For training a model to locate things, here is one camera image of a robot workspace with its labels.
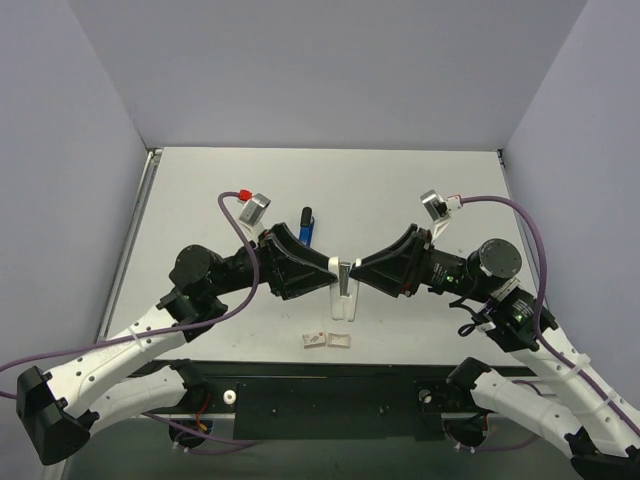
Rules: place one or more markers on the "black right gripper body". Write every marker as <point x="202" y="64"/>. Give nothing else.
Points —
<point x="417" y="262"/>

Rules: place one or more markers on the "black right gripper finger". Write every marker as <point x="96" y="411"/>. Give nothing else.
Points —
<point x="386" y="281"/>
<point x="390" y="263"/>

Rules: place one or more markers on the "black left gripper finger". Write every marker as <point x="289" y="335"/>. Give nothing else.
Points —
<point x="297" y="259"/>
<point x="292" y="279"/>

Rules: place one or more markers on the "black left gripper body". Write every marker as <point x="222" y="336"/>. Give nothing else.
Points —
<point x="273" y="263"/>

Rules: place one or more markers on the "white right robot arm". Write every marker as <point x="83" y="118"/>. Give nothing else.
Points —
<point x="586" y="420"/>

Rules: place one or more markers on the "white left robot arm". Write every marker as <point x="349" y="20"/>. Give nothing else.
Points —
<point x="62" y="407"/>

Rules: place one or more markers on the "staple box lid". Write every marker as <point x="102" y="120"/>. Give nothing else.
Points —
<point x="314" y="340"/>

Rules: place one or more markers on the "staple box tray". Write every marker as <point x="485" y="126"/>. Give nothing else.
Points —
<point x="337" y="340"/>

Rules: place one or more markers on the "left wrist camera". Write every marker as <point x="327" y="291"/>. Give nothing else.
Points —
<point x="253" y="210"/>

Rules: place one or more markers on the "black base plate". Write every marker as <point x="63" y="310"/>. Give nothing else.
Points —
<point x="315" y="401"/>

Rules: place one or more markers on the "aluminium frame rail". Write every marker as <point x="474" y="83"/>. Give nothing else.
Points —
<point x="142" y="196"/>

